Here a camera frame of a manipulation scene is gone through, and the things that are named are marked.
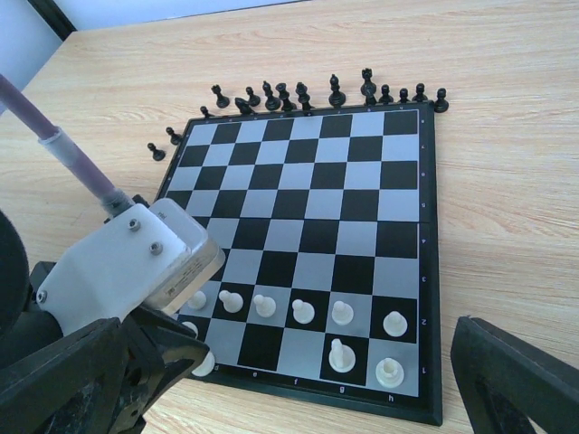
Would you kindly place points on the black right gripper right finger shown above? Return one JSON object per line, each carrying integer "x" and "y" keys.
{"x": 508, "y": 385}

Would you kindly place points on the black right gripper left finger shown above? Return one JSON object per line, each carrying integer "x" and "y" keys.
{"x": 69, "y": 386}

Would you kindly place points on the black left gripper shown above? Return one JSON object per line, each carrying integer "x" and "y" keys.
{"x": 161, "y": 353}

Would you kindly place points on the white queen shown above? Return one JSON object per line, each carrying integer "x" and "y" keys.
{"x": 205, "y": 367}

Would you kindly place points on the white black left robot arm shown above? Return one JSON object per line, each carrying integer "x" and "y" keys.
{"x": 25, "y": 329}

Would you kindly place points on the white rook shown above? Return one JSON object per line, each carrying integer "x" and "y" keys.
{"x": 389, "y": 373}

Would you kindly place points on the black pawn far left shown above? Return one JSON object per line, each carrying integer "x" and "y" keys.
{"x": 157, "y": 154}

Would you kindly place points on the black pawn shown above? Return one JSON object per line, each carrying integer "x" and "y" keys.
{"x": 175, "y": 138}
{"x": 157, "y": 154}

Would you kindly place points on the black white chessboard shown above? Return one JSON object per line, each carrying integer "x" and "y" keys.
{"x": 327, "y": 205}

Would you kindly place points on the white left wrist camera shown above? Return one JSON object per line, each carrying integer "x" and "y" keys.
{"x": 157, "y": 256}

